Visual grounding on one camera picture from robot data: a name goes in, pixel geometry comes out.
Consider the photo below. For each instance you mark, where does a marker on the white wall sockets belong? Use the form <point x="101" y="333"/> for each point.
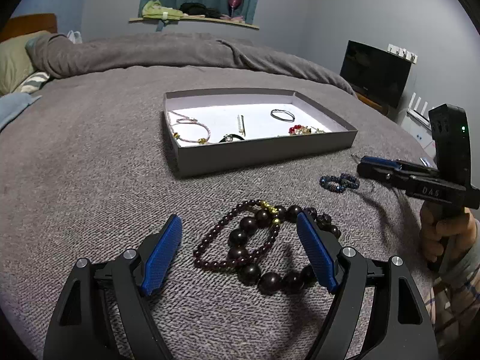
<point x="403" y="53"/>

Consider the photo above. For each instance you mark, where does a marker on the thin silver bangle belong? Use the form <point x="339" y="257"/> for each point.
<point x="281" y="111"/>

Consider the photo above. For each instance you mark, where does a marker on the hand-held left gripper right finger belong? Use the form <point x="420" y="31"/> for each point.
<point x="315" y="255"/>

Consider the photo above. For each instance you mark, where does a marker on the striped pillow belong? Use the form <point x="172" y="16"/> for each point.
<point x="33" y="81"/>

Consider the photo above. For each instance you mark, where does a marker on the white gold hair clip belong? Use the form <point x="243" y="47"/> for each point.
<point x="240" y="123"/>

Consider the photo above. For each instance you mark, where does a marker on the pink cloth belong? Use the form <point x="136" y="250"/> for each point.
<point x="234" y="18"/>

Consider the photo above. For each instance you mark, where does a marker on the light blue blanket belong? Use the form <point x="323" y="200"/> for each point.
<point x="13" y="108"/>

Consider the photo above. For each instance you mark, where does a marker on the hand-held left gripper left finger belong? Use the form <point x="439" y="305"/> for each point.
<point x="163" y="255"/>

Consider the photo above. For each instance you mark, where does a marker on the black bag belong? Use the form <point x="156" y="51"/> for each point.
<point x="193" y="8"/>

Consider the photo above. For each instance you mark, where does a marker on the wooden television stand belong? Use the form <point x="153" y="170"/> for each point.
<point x="375" y="105"/>

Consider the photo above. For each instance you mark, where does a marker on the white router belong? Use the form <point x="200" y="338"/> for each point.
<point x="418" y="110"/>

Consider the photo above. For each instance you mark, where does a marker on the green cloth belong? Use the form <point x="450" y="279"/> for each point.
<point x="159" y="10"/>

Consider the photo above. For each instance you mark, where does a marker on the wooden window sill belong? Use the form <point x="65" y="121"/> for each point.
<point x="210" y="20"/>

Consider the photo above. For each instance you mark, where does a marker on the dark clothes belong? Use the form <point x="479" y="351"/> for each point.
<point x="213" y="12"/>

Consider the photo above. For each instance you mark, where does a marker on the person's right hand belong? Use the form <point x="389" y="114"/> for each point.
<point x="431" y="232"/>

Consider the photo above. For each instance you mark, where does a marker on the white box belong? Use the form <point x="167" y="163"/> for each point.
<point x="418" y="133"/>

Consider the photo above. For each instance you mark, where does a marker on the black television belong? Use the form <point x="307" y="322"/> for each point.
<point x="375" y="71"/>

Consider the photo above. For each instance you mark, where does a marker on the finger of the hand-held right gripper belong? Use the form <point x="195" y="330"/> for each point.
<point x="378" y="175"/>
<point x="382" y="161"/>

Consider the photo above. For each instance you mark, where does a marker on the thin silver hairpin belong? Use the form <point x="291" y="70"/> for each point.
<point x="356" y="156"/>

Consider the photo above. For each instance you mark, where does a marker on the grey duvet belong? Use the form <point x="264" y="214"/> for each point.
<point x="168" y="52"/>

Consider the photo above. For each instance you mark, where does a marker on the person's right forearm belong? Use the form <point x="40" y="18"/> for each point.
<point x="457" y="296"/>

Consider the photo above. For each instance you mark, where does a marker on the shallow grey cardboard box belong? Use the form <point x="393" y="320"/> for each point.
<point x="262" y="150"/>

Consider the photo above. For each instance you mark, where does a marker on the white plastic bag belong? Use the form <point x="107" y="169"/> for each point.
<point x="75" y="37"/>

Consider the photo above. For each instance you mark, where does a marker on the wooden headboard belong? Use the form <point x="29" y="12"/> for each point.
<point x="30" y="26"/>

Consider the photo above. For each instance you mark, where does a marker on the red bead gold brooch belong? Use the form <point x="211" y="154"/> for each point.
<point x="298" y="130"/>

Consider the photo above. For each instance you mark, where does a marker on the olive green pillow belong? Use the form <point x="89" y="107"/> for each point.
<point x="15" y="60"/>

